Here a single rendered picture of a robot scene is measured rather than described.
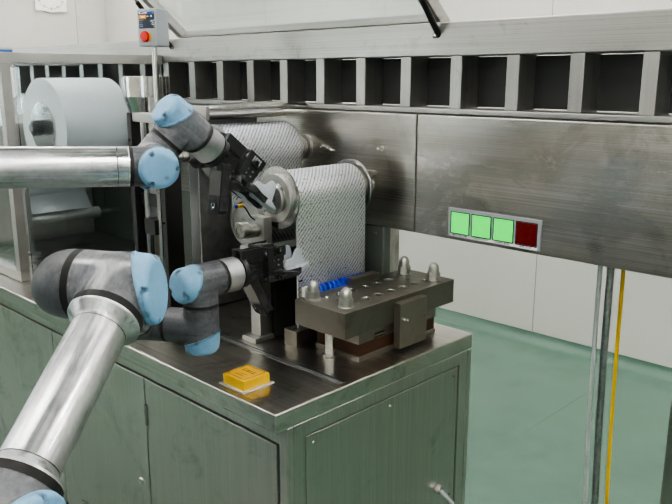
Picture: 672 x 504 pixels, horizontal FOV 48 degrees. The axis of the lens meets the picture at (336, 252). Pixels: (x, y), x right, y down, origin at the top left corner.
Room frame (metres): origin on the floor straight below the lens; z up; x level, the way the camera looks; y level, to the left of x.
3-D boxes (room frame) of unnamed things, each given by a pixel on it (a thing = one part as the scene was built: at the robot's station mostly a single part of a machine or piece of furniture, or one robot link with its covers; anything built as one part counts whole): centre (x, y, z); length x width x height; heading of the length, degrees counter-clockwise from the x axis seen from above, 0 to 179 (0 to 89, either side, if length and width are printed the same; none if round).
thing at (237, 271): (1.57, 0.23, 1.11); 0.08 x 0.05 x 0.08; 46
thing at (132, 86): (2.33, 0.58, 1.50); 0.14 x 0.14 x 0.06
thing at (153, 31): (2.15, 0.51, 1.66); 0.07 x 0.07 x 0.10; 62
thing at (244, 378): (1.47, 0.19, 0.91); 0.07 x 0.07 x 0.02; 46
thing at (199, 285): (1.51, 0.29, 1.11); 0.11 x 0.08 x 0.09; 136
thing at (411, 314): (1.68, -0.18, 0.97); 0.10 x 0.03 x 0.11; 136
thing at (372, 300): (1.74, -0.10, 1.00); 0.40 x 0.16 x 0.06; 136
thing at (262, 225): (1.74, 0.19, 1.05); 0.06 x 0.05 x 0.31; 136
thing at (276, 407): (2.43, 0.79, 0.88); 2.52 x 0.66 x 0.04; 46
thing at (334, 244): (1.79, 0.01, 1.11); 0.23 x 0.01 x 0.18; 136
